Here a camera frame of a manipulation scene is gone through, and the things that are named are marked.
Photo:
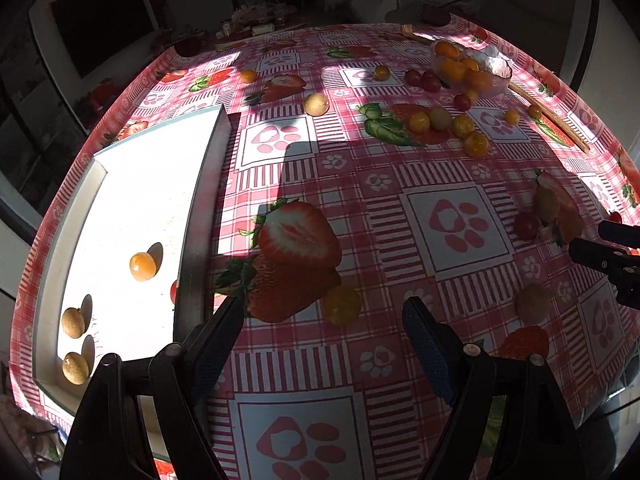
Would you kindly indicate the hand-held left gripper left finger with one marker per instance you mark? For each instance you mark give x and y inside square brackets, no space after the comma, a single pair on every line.
[210,360]

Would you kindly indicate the black television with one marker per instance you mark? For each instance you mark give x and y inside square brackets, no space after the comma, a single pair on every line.
[100,25]

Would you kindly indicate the pink strawberry print tablecloth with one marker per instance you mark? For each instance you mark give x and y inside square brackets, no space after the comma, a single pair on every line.
[380,240]

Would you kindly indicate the small yellow cherry tomato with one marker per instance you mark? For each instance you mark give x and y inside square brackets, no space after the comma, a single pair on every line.
[535,110]
[511,116]

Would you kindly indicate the white coffee table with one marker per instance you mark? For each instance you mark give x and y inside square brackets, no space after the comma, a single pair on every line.
[265,30]

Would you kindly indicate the red cherry tomato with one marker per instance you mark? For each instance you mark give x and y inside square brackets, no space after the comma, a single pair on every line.
[526,225]
[462,101]
[615,216]
[412,77]
[173,290]
[432,85]
[428,75]

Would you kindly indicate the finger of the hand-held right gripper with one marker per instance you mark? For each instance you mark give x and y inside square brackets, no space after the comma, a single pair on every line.
[590,252]
[620,234]

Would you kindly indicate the long wooden spoon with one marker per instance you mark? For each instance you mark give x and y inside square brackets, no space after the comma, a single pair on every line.
[550,117]

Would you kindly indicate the clear glass bowl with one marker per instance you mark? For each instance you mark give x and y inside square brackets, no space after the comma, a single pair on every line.
[495,67]

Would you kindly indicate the heap of orange tomatoes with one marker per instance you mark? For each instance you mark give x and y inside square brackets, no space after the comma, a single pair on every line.
[457,70]

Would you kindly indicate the white rectangular tray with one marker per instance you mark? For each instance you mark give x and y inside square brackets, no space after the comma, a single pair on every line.
[140,200]

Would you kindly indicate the wooden fork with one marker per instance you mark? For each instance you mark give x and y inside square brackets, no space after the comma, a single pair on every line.
[412,33]

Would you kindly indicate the tan longan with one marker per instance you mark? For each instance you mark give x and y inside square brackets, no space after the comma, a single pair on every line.
[72,322]
[546,205]
[532,303]
[441,118]
[76,367]
[316,104]

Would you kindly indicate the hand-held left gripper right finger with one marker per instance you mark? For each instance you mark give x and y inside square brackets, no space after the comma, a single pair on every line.
[425,350]

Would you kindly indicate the red plastic stool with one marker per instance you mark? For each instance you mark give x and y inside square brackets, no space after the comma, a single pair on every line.
[104,95]

